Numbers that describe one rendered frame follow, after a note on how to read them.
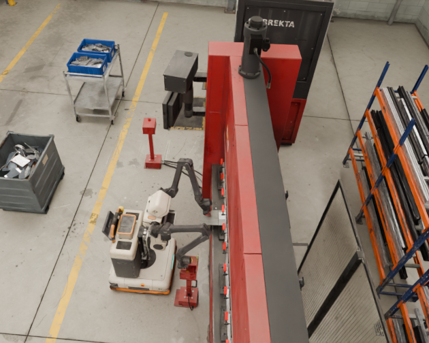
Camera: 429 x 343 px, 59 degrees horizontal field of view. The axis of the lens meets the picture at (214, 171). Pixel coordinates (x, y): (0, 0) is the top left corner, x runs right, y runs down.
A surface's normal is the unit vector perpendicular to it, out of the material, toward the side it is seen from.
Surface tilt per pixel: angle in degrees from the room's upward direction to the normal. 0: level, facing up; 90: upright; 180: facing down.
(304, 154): 0
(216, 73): 90
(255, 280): 0
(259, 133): 0
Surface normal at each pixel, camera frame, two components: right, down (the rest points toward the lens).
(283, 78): 0.01, 0.74
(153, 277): 0.05, -0.67
